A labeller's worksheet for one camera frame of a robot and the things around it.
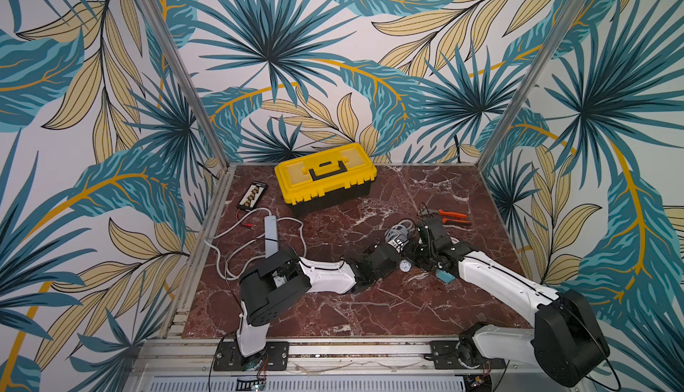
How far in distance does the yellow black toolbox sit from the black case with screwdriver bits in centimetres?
16

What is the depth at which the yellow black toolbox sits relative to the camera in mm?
925

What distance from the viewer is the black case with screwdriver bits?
3.46 feet

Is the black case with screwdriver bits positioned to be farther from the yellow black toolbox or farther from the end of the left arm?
the end of the left arm
